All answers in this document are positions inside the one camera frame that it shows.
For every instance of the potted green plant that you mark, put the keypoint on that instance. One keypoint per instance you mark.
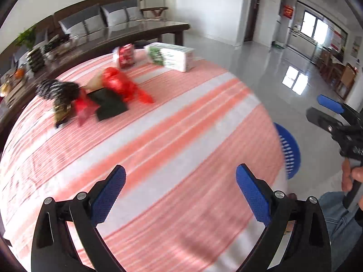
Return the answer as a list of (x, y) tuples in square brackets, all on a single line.
[(30, 43)]

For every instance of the dark green wrapper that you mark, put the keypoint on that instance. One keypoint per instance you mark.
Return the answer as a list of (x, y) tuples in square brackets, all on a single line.
[(110, 103)]

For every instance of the crushed red soda can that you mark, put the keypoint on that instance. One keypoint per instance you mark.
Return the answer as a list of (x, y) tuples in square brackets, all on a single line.
[(124, 56)]

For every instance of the dark entrance door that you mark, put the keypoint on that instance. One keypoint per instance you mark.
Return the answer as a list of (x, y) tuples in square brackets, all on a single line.
[(251, 20)]

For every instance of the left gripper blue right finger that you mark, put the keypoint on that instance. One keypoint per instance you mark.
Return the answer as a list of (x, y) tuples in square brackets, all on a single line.
[(256, 192)]

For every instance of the person's right hand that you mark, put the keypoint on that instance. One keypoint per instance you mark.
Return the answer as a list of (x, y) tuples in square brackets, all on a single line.
[(352, 183)]

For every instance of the striped orange white tablecloth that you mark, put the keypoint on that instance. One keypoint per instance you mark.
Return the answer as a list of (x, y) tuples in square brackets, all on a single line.
[(181, 208)]

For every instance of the red snack wrapper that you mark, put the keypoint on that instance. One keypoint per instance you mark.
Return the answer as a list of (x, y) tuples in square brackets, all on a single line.
[(117, 81)]

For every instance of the blue plastic waste basket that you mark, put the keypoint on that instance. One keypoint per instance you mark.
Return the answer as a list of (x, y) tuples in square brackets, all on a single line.
[(290, 150)]

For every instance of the grey cushion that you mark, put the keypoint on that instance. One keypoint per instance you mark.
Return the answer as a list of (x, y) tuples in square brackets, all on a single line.
[(84, 22), (122, 12)]

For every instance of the glass bowl of grapes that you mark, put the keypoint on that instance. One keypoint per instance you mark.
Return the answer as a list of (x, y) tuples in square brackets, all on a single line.
[(57, 46)]

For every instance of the dining chairs and table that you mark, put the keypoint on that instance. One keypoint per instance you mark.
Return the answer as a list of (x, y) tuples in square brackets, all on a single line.
[(339, 76)]

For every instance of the dark wooden sofa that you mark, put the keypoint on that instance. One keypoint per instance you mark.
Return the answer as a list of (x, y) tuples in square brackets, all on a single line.
[(52, 22)]

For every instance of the gold black foil package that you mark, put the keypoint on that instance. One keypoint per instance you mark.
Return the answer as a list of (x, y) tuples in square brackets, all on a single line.
[(63, 94)]

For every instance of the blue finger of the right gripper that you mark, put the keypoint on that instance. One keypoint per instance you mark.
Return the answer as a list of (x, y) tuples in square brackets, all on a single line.
[(330, 104), (324, 121)]

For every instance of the red wall decoration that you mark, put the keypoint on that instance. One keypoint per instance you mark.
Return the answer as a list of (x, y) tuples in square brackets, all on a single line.
[(288, 11)]

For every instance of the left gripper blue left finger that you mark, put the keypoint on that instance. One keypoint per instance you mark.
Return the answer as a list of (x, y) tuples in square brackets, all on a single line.
[(104, 194)]

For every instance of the fruit tray with orange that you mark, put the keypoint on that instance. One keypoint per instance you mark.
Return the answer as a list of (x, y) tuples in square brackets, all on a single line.
[(13, 84)]

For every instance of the green white milk carton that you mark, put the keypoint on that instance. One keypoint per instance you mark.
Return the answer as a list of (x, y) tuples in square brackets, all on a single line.
[(178, 58)]

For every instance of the cream snack packet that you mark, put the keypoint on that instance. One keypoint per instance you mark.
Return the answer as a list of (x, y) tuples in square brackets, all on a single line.
[(95, 83)]

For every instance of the dark wooden coffee table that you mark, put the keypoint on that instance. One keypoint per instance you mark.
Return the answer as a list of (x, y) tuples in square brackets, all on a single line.
[(88, 47)]

